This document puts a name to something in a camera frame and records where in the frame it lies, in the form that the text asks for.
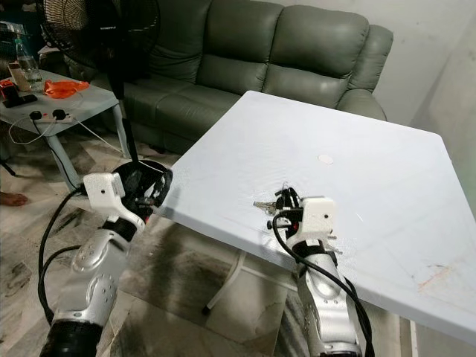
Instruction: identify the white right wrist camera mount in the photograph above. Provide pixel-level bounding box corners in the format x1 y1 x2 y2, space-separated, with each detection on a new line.
292 196 338 243

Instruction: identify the black phone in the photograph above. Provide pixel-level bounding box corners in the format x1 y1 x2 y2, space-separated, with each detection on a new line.
4 93 39 108

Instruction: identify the bunch of metal keys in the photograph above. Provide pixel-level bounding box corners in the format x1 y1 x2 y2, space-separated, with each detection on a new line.
252 181 288 218

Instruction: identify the grey side table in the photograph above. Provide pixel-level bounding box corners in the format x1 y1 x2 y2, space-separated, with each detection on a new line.
0 71 129 191

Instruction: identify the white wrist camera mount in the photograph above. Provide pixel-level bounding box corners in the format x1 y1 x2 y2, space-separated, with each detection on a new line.
83 172 144 224
292 196 338 243

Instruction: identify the black pedestal fan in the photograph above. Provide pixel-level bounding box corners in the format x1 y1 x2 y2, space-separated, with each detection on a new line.
41 0 173 199

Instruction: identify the person's bare foot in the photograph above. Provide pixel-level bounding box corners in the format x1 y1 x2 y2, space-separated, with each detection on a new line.
0 191 33 208

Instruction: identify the white power strip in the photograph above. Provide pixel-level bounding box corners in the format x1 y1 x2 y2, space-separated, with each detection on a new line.
29 110 74 124

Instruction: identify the white folding table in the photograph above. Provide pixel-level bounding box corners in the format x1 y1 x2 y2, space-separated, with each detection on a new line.
160 91 476 357

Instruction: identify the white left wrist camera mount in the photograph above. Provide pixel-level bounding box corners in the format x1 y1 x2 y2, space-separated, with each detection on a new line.
83 172 144 224

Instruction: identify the orange crumpled bag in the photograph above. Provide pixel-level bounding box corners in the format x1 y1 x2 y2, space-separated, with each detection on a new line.
43 79 91 99

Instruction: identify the grey-green leather sofa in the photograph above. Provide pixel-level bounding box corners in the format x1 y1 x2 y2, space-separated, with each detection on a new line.
73 0 395 155

